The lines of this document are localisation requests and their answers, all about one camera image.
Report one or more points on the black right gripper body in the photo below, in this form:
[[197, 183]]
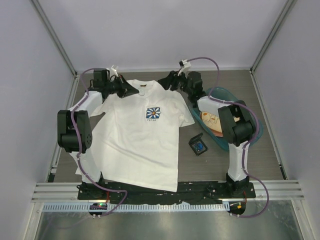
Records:
[[178, 83]]

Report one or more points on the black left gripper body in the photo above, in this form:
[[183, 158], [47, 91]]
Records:
[[118, 87]]

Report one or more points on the white t-shirt flower print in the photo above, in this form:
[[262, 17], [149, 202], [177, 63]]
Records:
[[136, 141]]

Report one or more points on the dark blue round brooch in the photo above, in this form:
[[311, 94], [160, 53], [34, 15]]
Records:
[[198, 147]]

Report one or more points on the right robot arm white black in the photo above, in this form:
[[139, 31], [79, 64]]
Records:
[[237, 123]]

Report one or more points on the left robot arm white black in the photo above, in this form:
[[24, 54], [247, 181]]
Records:
[[74, 132]]

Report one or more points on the teal plastic basin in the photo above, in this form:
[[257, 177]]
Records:
[[220, 95]]

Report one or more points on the beige plate with bird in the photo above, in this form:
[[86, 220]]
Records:
[[212, 122]]

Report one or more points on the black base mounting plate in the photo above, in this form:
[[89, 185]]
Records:
[[192, 192]]

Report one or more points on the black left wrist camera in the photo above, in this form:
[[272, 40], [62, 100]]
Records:
[[101, 77]]

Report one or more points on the black frame box right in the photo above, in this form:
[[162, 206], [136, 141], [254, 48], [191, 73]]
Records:
[[196, 139]]

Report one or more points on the white slotted cable duct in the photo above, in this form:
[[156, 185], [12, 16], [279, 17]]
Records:
[[100, 207]]

